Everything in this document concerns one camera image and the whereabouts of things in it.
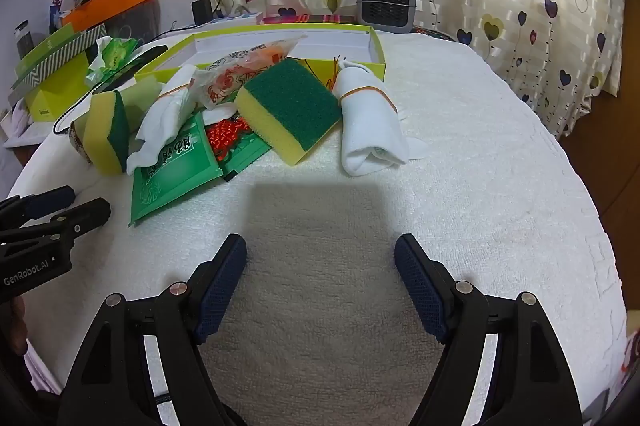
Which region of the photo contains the green patterned cloth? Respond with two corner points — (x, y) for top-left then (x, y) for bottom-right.
(70, 74), (168, 164)

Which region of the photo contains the lime green shallow box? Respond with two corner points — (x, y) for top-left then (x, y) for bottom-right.
(135, 25), (387, 82)

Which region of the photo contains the grey portable heater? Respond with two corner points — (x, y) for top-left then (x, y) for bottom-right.
(356, 0), (418, 33)

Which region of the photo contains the yellow and green sponge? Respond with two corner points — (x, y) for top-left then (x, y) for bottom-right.
(82, 90), (132, 176)
(235, 59), (343, 166)

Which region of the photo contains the dark jar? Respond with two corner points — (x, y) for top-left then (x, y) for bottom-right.
(14, 20), (35, 60)

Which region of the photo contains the green crumpled plastic wrapper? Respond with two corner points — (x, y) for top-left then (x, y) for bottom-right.
(85, 36), (138, 88)

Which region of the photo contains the colourful plaid cloth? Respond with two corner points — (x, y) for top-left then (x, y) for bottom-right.
(262, 12), (458, 42)

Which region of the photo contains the dark patterned box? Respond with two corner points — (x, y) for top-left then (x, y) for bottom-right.
(105, 0), (161, 44)

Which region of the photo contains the lime green striped box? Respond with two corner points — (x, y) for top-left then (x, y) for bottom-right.
(9, 25), (108, 123)

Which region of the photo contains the black smartphone with cable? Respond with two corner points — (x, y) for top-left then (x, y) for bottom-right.
(52, 20), (201, 137)

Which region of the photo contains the black phone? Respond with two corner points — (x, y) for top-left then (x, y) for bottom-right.
(102, 44), (168, 94)

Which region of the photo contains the white power strip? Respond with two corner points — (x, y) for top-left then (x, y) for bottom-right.
(215, 9), (265, 27)

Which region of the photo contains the person's left hand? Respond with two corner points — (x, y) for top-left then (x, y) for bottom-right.
(10, 296), (28, 357)

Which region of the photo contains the white crumpled cloth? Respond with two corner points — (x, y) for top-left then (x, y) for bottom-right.
(0, 99), (56, 148)

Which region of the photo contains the red knot tassel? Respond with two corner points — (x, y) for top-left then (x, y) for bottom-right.
(205, 54), (346, 157)

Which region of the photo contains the green tea packet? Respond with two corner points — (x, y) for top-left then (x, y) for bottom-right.
(220, 137), (273, 182)
(129, 111), (224, 228)

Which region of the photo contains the black charger adapter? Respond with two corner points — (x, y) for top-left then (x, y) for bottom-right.
(192, 0), (216, 26)

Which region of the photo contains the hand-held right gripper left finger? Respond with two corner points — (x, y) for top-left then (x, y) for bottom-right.
(57, 233), (248, 426)

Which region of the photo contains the white towel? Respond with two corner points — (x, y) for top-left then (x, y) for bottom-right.
(334, 59), (428, 178)
(126, 81), (201, 178)

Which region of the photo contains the clear red printed snack packet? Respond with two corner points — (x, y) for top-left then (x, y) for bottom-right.
(192, 35), (308, 109)

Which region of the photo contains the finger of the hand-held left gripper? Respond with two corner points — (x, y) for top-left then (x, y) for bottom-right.
(0, 199), (112, 253)
(0, 186), (77, 227)

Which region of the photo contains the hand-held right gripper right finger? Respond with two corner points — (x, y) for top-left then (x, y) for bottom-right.
(394, 233), (583, 426)

